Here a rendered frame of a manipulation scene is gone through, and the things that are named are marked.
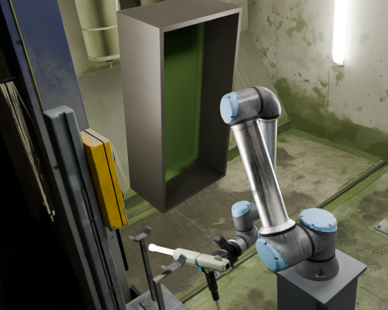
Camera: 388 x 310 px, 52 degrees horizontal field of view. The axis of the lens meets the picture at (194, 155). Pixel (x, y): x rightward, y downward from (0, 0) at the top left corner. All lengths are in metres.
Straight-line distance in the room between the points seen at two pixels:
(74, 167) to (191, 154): 2.14
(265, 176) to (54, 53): 0.89
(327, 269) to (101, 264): 1.00
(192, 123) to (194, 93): 0.24
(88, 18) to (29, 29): 1.81
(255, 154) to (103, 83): 2.26
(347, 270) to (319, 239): 0.25
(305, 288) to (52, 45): 1.36
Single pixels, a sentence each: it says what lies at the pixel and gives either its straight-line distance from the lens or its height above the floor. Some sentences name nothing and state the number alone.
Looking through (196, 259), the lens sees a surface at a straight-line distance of 1.78.
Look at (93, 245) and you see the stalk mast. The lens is 1.14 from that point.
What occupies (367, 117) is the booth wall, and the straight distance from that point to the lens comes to 3.97.
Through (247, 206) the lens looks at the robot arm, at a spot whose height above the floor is 0.85.
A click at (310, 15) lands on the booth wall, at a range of 4.07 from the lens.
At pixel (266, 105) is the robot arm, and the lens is 1.64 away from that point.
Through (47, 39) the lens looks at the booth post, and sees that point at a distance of 1.47.
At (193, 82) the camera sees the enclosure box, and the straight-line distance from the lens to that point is 2.79.
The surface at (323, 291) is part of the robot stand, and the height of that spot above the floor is 0.64.
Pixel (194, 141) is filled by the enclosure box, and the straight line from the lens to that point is 3.03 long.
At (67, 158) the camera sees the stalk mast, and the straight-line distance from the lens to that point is 1.01.
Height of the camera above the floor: 1.94
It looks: 27 degrees down
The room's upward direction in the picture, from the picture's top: 7 degrees counter-clockwise
